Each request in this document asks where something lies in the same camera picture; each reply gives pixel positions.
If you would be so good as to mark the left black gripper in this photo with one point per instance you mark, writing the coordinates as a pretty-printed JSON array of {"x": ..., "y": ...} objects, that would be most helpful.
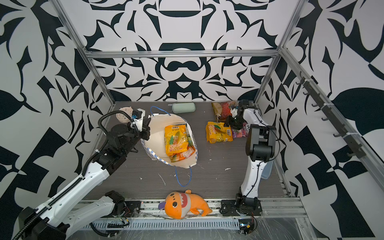
[{"x": 144, "y": 135}]

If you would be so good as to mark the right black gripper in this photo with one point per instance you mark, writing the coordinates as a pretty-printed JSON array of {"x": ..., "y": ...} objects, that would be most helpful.
[{"x": 229, "y": 121}]

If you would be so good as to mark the purple pink candy bag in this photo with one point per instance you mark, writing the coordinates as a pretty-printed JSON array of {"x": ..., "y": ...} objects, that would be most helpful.
[{"x": 243, "y": 132}]

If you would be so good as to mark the gold red fruit snack bag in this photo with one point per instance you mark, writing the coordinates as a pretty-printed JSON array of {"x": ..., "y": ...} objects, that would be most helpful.
[{"x": 223, "y": 110}]

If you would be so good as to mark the yellow snack bag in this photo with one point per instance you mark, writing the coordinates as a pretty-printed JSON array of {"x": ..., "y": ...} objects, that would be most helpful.
[
  {"x": 176, "y": 139},
  {"x": 217, "y": 132}
]

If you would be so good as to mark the blue checkered paper bag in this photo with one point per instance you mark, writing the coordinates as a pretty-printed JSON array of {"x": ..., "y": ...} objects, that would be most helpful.
[{"x": 155, "y": 146}]

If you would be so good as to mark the orange Fox's candy bag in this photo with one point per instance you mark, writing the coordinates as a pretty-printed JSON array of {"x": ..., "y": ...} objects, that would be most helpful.
[{"x": 186, "y": 154}]

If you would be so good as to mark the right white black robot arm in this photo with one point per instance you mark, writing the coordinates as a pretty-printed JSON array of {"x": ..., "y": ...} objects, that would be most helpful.
[{"x": 260, "y": 149}]

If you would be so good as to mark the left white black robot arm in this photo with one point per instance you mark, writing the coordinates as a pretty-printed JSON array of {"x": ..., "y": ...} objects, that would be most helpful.
[{"x": 55, "y": 219}]

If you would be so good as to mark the light blue case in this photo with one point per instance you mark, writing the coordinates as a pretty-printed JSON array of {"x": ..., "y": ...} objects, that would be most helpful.
[{"x": 267, "y": 170}]

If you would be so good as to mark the mint green case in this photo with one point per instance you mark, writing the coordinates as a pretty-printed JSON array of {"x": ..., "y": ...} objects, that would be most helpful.
[{"x": 181, "y": 108}]

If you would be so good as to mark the orange plush shark toy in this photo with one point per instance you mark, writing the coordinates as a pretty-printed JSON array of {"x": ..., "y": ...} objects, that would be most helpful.
[{"x": 178, "y": 204}]

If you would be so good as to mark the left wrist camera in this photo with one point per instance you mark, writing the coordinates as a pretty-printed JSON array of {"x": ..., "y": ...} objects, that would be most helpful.
[{"x": 138, "y": 119}]

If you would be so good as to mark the black wall hook rack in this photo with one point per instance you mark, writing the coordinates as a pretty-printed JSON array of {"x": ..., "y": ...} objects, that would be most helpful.
[{"x": 333, "y": 115}]

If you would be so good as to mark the white perforated cable tray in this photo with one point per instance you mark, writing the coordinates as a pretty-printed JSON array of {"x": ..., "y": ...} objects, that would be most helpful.
[{"x": 163, "y": 224}]

